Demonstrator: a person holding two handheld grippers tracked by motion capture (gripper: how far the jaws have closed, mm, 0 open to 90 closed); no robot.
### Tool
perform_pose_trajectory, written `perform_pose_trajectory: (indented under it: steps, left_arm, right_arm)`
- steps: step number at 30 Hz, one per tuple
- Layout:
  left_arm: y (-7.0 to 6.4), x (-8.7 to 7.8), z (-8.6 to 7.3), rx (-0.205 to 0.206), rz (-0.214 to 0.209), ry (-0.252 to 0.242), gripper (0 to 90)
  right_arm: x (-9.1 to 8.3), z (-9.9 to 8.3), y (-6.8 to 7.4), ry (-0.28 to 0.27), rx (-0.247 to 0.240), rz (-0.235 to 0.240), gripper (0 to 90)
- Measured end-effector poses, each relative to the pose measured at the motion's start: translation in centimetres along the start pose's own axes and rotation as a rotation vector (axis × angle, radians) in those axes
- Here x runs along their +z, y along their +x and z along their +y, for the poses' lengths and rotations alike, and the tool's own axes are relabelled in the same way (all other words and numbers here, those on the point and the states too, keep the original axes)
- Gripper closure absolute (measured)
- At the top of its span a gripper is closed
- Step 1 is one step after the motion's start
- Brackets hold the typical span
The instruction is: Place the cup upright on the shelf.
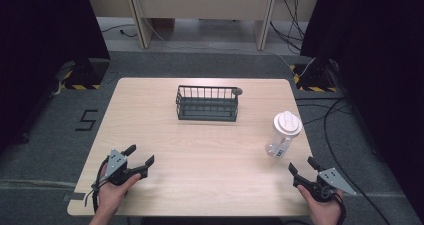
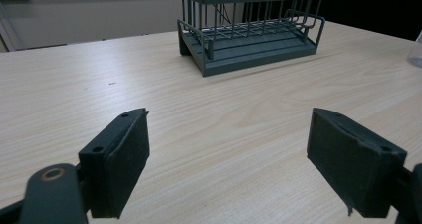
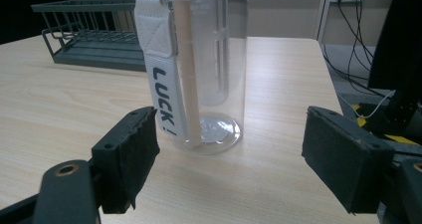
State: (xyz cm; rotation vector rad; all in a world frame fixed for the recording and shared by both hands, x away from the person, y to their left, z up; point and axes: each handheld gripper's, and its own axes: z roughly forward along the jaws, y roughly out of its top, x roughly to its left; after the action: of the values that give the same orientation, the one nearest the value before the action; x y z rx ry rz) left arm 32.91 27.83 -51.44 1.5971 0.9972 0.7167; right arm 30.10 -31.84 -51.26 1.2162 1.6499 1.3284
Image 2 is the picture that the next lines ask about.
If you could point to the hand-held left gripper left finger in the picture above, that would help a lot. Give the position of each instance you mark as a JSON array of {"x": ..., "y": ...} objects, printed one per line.
[{"x": 116, "y": 164}]

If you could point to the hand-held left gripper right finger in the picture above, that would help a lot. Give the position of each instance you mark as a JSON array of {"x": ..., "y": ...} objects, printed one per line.
[{"x": 351, "y": 171}]

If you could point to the clear plastic container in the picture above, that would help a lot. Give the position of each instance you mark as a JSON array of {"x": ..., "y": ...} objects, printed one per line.
[{"x": 415, "y": 53}]

